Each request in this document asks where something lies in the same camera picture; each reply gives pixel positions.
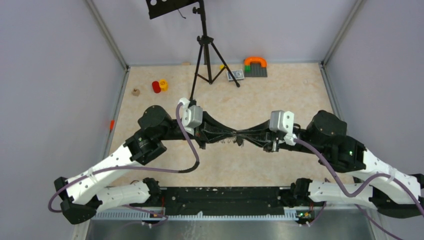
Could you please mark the black perforated mount plate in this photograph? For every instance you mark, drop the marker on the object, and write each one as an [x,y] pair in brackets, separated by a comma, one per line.
[157,8]

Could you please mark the blue playing card box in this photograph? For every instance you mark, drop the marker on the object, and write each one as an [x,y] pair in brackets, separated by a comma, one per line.
[237,74]

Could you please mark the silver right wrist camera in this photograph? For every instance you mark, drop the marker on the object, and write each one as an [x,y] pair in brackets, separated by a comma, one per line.
[282,123]

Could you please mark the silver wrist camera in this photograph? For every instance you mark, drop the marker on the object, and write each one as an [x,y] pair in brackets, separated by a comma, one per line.
[282,123]
[192,116]

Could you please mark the grey lego baseplate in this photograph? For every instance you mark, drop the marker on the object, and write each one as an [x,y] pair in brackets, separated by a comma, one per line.
[256,71]

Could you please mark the black tripod stand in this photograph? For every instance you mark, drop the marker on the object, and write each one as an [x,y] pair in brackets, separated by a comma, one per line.
[205,41]

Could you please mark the small wooden block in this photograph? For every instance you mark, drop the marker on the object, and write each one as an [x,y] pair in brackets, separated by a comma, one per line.
[136,92]

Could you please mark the green lego brick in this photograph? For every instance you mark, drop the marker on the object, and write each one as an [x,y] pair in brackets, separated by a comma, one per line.
[247,68]

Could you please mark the yellow plastic cylinder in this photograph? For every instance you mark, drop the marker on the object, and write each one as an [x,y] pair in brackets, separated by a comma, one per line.
[163,85]

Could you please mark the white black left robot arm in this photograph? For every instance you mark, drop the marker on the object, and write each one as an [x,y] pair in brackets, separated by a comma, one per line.
[84,195]

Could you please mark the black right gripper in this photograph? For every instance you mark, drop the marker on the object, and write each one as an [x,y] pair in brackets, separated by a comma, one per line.
[266,142]

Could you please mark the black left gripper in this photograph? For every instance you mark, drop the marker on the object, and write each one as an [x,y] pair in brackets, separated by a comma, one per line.
[204,134]

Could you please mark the red plastic cylinder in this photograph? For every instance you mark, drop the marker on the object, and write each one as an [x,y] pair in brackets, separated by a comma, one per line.
[156,87]

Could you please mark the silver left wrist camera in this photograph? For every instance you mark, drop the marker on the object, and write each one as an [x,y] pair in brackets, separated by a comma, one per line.
[192,116]

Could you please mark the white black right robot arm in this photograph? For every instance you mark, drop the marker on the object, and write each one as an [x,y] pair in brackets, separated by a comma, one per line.
[360,177]

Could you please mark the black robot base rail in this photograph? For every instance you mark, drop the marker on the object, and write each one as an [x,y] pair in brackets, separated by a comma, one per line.
[228,201]

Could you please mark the orange plastic arch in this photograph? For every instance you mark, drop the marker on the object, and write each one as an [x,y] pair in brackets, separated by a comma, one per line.
[255,60]

